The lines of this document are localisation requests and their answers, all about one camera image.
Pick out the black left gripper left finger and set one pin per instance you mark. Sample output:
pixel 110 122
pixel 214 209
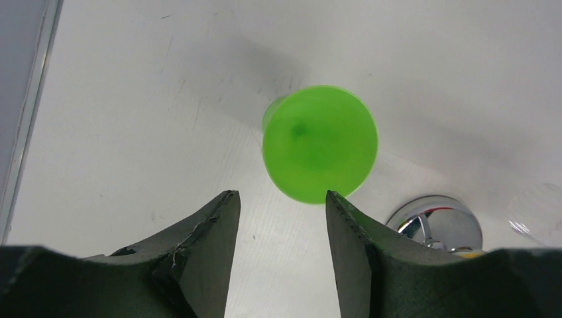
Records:
pixel 181 271

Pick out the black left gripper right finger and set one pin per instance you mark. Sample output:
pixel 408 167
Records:
pixel 381 273

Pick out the chrome wine glass rack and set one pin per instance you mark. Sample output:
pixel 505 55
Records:
pixel 441 223

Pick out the green plastic wine glass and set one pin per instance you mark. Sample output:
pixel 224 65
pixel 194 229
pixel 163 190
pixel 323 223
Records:
pixel 318 139

